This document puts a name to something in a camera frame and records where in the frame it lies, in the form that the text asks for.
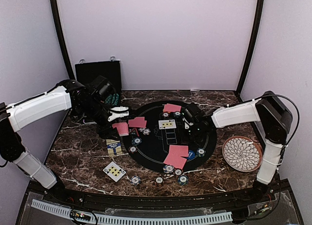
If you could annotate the green chip row left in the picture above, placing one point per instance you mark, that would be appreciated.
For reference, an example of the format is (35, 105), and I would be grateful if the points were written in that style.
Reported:
(110, 99)

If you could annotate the white cable duct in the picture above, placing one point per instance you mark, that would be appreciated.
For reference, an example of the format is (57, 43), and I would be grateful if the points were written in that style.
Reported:
(133, 217)

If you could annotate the card dealt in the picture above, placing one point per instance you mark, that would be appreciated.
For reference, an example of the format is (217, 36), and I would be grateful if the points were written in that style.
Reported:
(171, 108)
(142, 124)
(179, 150)

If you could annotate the red card deck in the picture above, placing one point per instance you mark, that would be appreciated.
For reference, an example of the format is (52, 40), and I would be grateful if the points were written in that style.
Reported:
(113, 147)

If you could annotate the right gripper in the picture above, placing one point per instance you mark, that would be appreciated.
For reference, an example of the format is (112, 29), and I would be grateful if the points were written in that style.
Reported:
(198, 140)

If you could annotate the floral patterned plate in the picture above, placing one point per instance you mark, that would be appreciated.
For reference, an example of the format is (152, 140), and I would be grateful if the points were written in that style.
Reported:
(242, 153)

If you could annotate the black poker chip case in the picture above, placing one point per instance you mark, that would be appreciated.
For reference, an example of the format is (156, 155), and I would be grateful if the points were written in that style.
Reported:
(97, 71)

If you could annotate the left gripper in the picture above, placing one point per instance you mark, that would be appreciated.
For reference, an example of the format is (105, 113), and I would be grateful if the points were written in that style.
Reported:
(106, 131)

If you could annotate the red-backed playing card deck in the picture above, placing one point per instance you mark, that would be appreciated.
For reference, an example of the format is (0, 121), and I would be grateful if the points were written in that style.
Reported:
(122, 128)

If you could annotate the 100 chips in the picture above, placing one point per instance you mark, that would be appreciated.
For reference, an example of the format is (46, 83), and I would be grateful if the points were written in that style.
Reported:
(178, 172)
(166, 114)
(133, 149)

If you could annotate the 50 chips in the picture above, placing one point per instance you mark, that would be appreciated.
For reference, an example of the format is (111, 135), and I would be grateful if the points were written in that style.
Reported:
(136, 141)
(177, 114)
(201, 152)

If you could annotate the blue chip stack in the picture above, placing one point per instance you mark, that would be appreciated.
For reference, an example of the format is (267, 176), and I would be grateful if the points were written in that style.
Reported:
(135, 180)

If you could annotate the face-up spade card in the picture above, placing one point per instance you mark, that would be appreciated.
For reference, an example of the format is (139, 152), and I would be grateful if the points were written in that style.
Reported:
(114, 171)

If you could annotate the green chip row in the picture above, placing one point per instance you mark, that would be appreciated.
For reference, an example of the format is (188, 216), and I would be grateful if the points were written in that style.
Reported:
(116, 98)
(110, 99)

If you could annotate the orange 100 chip stack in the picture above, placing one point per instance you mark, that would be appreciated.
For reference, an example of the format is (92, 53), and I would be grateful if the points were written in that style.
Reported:
(159, 180)

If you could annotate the blue small blind button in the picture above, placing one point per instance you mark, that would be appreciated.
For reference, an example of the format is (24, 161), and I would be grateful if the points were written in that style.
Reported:
(191, 155)

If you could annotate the green chip row right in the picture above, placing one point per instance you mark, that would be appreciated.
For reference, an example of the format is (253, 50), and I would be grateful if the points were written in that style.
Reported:
(116, 98)

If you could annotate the green-blue 50 chip stack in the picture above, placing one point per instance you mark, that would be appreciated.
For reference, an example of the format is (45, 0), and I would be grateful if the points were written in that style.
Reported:
(183, 180)

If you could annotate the face-up community card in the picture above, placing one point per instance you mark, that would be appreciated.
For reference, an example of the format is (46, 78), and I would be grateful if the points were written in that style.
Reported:
(167, 124)

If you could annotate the round black poker mat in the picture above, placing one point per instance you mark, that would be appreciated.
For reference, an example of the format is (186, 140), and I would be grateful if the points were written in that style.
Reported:
(154, 148)

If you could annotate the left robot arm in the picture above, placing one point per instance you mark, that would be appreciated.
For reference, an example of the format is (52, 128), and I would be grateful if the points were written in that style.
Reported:
(67, 94)

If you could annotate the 10 chips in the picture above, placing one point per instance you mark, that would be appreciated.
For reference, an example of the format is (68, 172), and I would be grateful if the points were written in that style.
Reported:
(168, 169)
(145, 131)

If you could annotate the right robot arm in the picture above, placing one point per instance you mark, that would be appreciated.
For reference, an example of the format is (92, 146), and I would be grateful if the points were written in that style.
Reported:
(268, 110)

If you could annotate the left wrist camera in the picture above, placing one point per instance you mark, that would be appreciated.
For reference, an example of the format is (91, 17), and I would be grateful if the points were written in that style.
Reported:
(118, 112)

